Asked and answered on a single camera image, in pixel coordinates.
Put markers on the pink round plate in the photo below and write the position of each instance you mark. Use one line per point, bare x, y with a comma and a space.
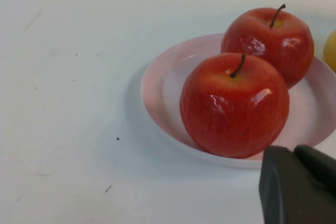
168, 93

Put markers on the yellow plastic banana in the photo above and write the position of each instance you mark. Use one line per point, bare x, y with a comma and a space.
331, 51

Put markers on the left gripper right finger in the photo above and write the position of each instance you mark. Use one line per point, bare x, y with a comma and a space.
321, 169

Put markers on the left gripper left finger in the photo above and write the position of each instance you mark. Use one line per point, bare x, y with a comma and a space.
278, 187

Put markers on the red plastic apple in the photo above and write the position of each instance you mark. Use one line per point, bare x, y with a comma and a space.
275, 45
231, 116

